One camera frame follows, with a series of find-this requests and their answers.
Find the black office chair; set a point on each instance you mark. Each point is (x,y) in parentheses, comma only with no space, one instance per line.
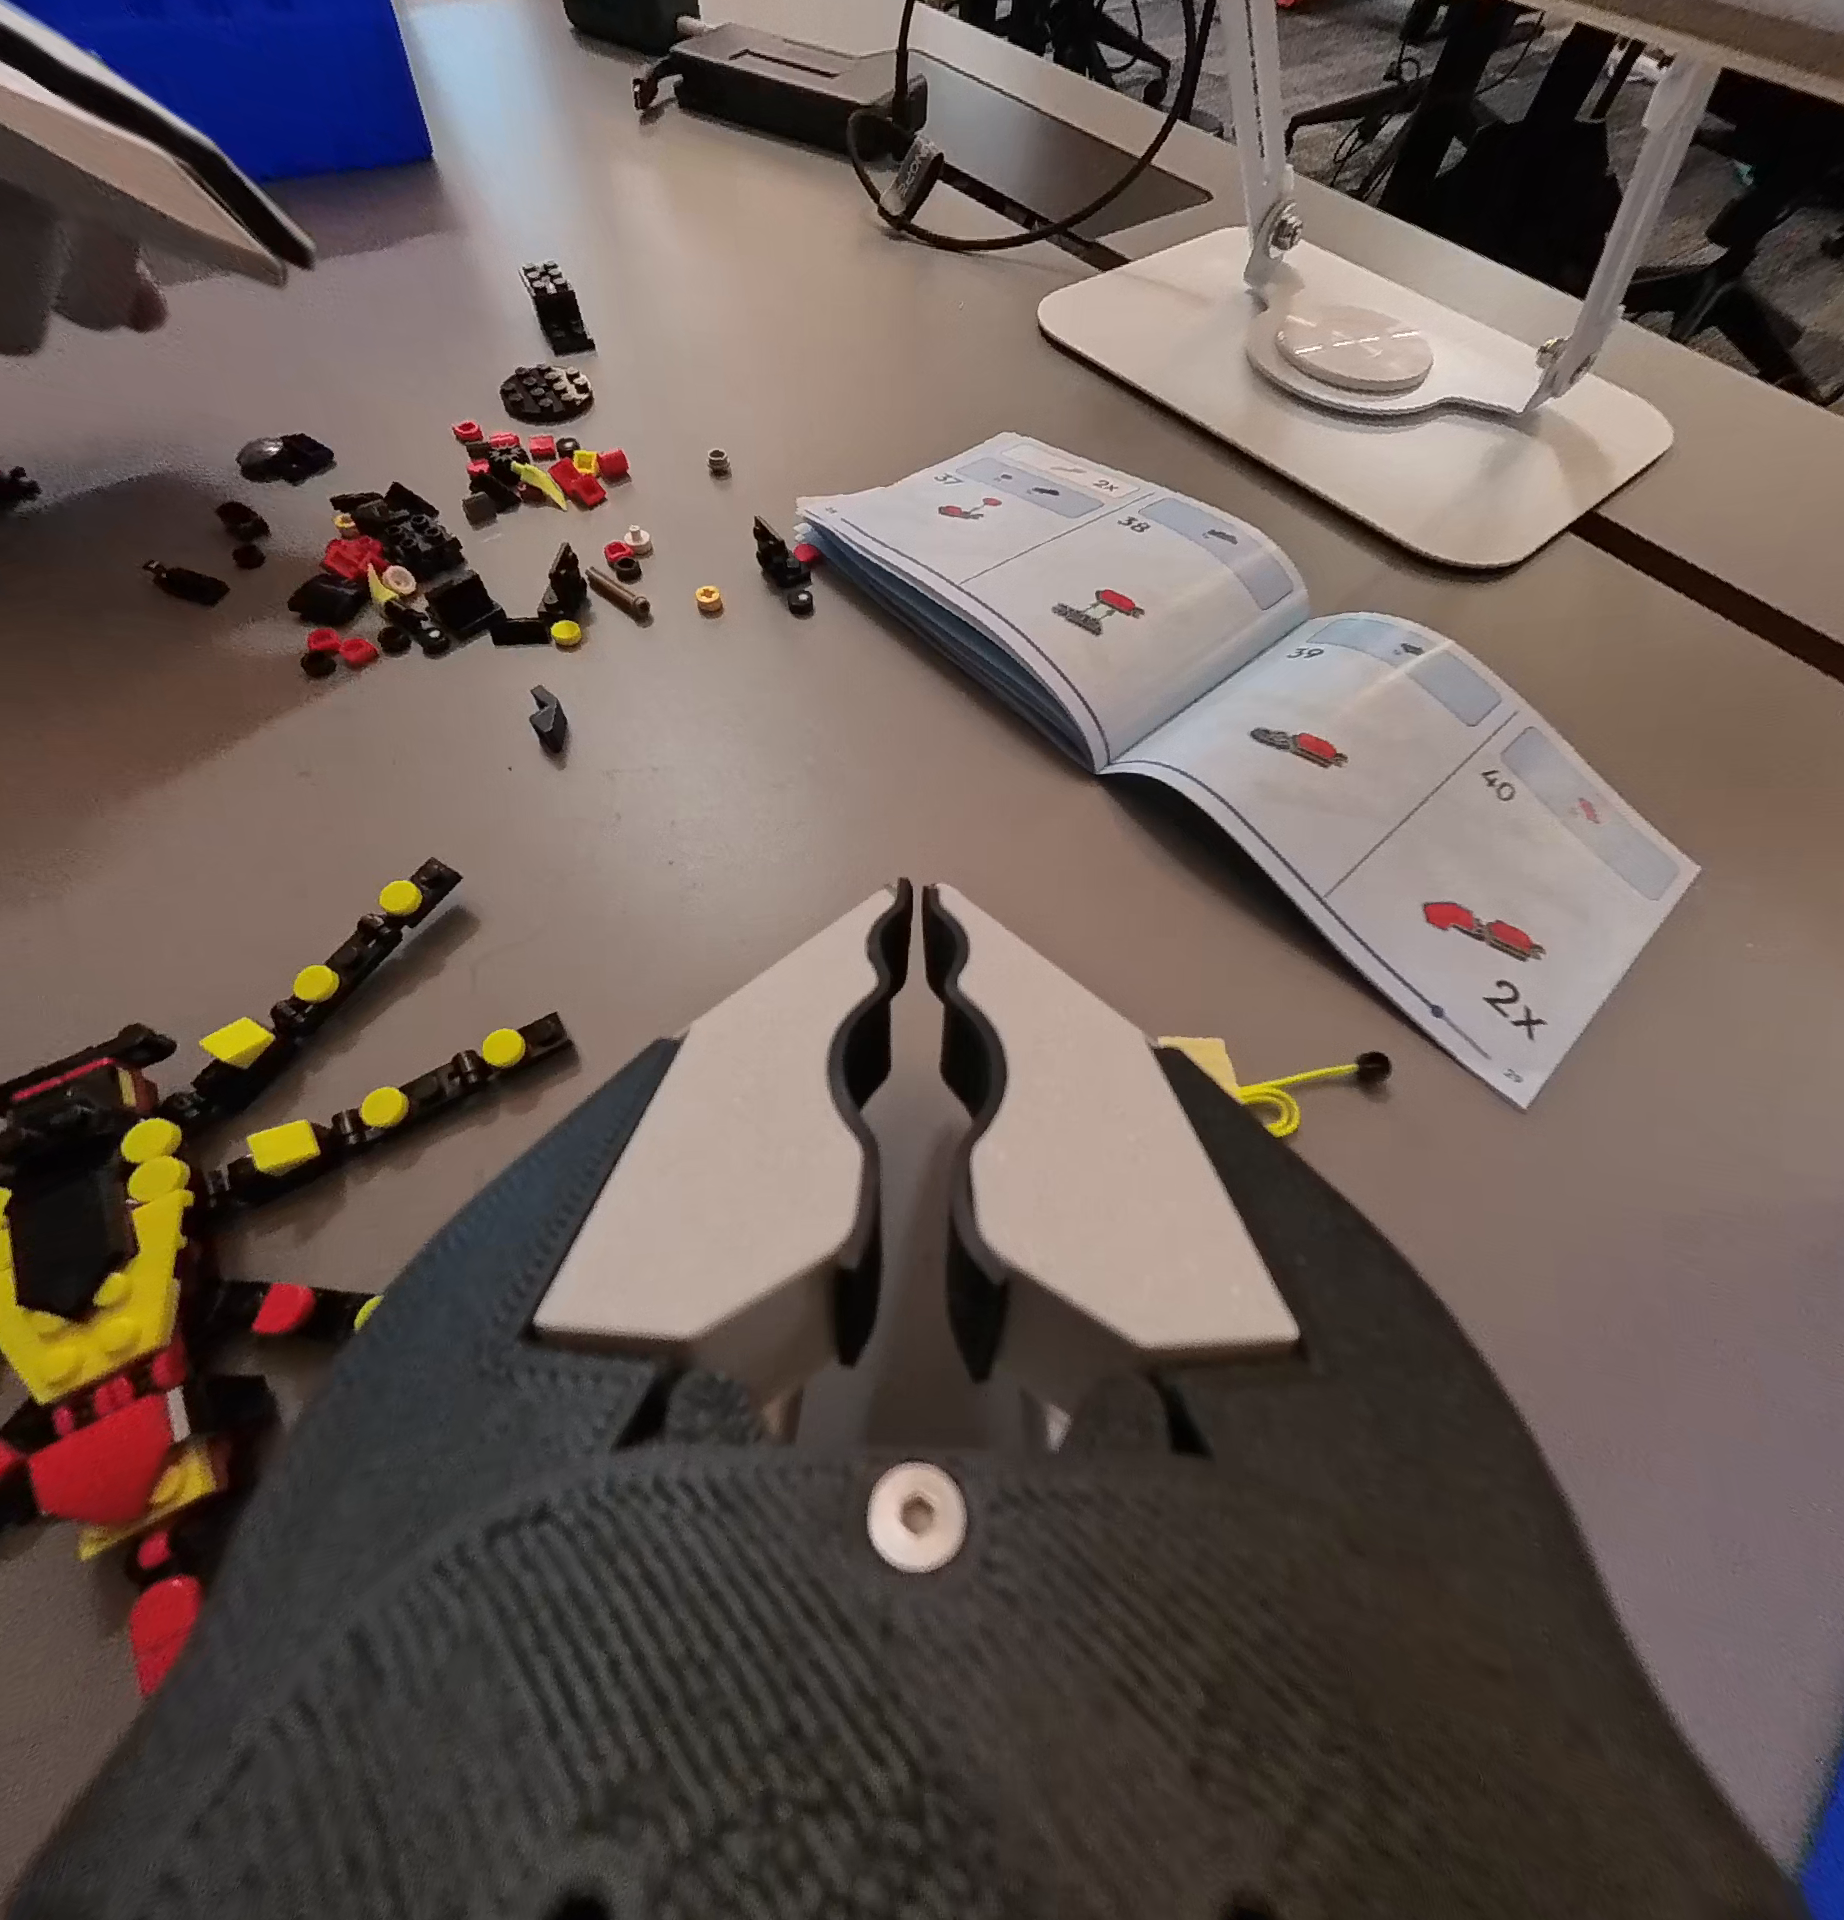
(1521,150)

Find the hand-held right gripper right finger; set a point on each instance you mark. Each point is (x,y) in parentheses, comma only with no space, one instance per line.
(1117,1201)

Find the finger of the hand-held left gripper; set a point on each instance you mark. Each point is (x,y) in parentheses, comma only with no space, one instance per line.
(97,143)
(36,256)

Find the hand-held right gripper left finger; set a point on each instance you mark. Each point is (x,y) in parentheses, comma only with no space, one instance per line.
(712,1185)

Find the black power adapter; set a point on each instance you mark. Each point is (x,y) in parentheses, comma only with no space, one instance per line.
(771,82)

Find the light blue instruction booklet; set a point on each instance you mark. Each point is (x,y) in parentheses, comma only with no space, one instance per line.
(1162,631)

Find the pile of loose lego pieces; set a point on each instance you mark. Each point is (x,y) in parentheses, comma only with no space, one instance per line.
(411,548)

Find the black yellow red lego spider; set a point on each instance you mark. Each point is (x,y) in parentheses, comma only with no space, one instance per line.
(75,1201)

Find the blue plastic bin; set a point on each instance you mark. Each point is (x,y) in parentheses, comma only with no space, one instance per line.
(261,91)

